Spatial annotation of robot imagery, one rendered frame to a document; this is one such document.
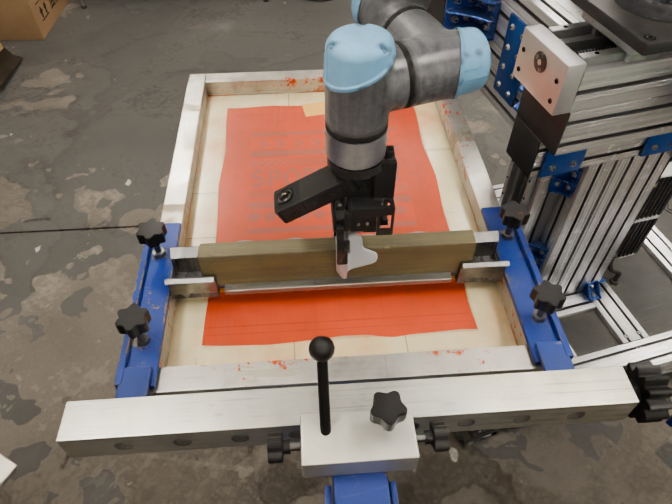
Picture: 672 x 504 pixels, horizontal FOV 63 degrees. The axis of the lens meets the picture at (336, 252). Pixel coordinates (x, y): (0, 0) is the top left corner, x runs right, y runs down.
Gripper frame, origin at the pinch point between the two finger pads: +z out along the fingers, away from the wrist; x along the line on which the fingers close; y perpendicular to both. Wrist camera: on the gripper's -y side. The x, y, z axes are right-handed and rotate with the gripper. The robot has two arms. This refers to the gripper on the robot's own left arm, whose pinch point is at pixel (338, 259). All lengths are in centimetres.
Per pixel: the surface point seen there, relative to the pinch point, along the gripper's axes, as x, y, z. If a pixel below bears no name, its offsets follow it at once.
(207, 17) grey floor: 299, -62, 102
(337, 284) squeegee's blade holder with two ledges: -3.0, -0.3, 2.3
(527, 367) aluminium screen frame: -18.7, 24.3, 2.8
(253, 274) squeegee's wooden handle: -1.7, -12.8, 0.4
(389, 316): -6.6, 7.4, 6.3
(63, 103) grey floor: 206, -129, 102
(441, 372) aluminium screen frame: -18.6, 12.6, 2.8
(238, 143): 38.2, -17.6, 6.3
